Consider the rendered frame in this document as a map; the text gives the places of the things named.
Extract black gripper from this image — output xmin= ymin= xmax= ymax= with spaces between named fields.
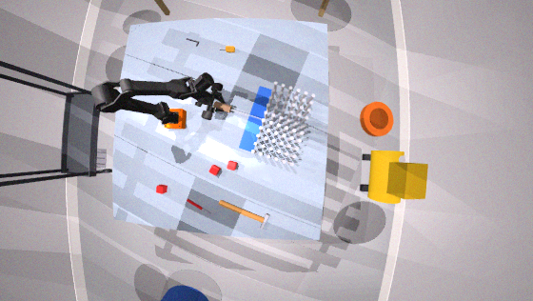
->
xmin=197 ymin=83 xmax=225 ymax=120

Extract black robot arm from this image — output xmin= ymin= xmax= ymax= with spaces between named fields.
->
xmin=91 ymin=72 xmax=214 ymax=125

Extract brown-handled metal rod tool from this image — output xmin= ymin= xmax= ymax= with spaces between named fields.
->
xmin=213 ymin=101 xmax=262 ymax=120

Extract hammer with wooden handle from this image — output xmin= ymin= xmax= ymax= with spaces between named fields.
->
xmin=219 ymin=200 xmax=270 ymax=230

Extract blue flat strip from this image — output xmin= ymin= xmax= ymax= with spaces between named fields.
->
xmin=239 ymin=86 xmax=272 ymax=151

